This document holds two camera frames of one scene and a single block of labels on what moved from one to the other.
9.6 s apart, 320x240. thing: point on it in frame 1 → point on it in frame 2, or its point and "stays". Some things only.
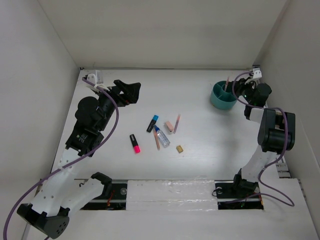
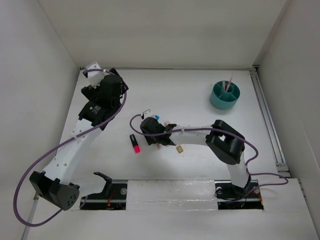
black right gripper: (240, 84) → (150, 140)
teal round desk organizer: (221, 99) stays
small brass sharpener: (179, 149) stays
